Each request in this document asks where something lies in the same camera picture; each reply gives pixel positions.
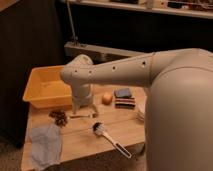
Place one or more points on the dark grape bunch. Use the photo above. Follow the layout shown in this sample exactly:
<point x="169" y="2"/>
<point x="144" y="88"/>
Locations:
<point x="59" y="116"/>

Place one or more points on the blue sponge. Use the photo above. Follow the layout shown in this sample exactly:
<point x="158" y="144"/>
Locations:
<point x="123" y="93"/>

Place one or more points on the yellow plastic bin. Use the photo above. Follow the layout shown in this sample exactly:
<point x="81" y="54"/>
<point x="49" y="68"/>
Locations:
<point x="45" y="89"/>

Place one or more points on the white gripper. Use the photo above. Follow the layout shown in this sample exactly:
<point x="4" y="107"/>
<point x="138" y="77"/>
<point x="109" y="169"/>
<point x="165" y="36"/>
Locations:
<point x="81" y="96"/>

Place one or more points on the grey cloth towel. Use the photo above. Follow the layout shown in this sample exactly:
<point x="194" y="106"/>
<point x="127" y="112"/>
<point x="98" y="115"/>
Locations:
<point x="46" y="146"/>

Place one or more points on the yellow onion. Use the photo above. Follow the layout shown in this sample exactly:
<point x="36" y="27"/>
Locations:
<point x="107" y="98"/>

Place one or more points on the stack of white bowls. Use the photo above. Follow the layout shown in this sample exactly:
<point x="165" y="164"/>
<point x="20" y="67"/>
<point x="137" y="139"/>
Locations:
<point x="141" y="111"/>

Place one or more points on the grey shelf rail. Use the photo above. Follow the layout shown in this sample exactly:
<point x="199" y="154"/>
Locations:
<point x="98" y="53"/>

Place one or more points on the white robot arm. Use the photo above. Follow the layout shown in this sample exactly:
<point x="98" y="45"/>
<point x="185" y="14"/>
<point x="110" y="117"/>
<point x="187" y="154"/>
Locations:
<point x="179" y="106"/>

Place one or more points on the white handled dish brush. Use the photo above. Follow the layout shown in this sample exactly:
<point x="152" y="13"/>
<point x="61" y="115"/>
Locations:
<point x="99" y="130"/>

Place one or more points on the wooden table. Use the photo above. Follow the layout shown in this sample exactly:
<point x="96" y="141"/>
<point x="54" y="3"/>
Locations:
<point x="78" y="139"/>

